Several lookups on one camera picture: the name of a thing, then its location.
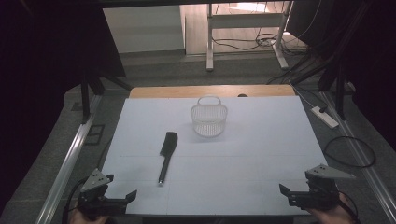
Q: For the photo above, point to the white table mat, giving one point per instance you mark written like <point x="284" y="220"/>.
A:
<point x="249" y="161"/>

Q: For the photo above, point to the dark curtain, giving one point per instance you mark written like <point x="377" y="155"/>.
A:
<point x="373" y="62"/>
<point x="40" y="62"/>

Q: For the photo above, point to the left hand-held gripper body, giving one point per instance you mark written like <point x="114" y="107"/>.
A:
<point x="93" y="199"/>

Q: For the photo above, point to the black metal stand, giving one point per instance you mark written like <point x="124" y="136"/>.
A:
<point x="85" y="99"/>
<point x="341" y="93"/>

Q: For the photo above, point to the black plug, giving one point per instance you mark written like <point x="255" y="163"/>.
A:
<point x="323" y="109"/>

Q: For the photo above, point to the small black round object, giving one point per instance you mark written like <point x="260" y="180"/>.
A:
<point x="242" y="95"/>

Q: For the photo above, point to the person's left hand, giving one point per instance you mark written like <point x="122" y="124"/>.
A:
<point x="84" y="220"/>

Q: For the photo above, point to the person's right hand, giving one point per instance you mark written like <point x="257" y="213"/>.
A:
<point x="334" y="216"/>

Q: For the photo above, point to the aluminium rail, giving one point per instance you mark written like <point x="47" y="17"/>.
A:
<point x="364" y="158"/>
<point x="67" y="168"/>

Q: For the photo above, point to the white plastic basket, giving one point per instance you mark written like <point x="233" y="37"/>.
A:
<point x="209" y="124"/>

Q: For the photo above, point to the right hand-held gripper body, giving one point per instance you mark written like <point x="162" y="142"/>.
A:
<point x="317" y="194"/>

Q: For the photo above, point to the white power strip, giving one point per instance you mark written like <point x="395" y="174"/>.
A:
<point x="327" y="118"/>

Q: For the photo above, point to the black floor socket plate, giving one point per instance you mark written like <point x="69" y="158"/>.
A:
<point x="95" y="134"/>

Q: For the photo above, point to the white desk frame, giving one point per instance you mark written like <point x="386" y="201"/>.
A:
<point x="246" y="21"/>

